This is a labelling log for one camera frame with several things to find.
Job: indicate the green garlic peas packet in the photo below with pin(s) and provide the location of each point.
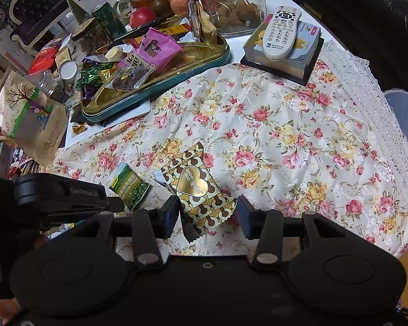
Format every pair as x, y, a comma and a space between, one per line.
126, 184

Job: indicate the gold wrapped candy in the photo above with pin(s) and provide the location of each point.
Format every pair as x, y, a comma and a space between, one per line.
79, 128

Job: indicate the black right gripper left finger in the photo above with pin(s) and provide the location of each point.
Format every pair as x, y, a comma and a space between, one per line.
150, 225

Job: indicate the notepad block with duck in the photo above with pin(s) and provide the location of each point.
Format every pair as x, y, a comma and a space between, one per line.
298, 65

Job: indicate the clear packet of brown snacks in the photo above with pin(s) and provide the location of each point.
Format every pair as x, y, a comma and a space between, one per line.
129, 79

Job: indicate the green can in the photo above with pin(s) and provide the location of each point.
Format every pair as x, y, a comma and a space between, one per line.
108, 20

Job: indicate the pink snack bag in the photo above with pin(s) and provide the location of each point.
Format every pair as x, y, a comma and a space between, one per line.
158, 49

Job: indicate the white board under tray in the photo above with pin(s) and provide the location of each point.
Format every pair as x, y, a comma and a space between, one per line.
70, 139

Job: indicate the kraft paper pouch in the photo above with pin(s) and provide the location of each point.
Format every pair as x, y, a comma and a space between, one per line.
33, 121

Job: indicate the white lid jar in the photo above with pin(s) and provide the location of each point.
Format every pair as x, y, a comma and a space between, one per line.
68, 71

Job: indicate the teal gold tin lid tray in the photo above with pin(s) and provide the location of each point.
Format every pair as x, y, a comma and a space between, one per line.
194, 59

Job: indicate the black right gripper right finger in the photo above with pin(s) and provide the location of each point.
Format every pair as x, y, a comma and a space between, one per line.
265, 226

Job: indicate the floral tablecloth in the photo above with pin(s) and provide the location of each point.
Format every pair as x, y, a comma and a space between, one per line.
333, 146

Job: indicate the brown gold heart packet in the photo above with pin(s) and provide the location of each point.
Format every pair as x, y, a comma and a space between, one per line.
203, 206

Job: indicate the white remote control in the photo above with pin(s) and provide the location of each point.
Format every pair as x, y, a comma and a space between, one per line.
280, 34

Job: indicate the glass jar with walnuts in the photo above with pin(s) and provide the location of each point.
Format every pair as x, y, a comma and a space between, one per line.
235, 17

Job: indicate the red apple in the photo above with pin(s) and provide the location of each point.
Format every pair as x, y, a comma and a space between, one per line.
142, 16

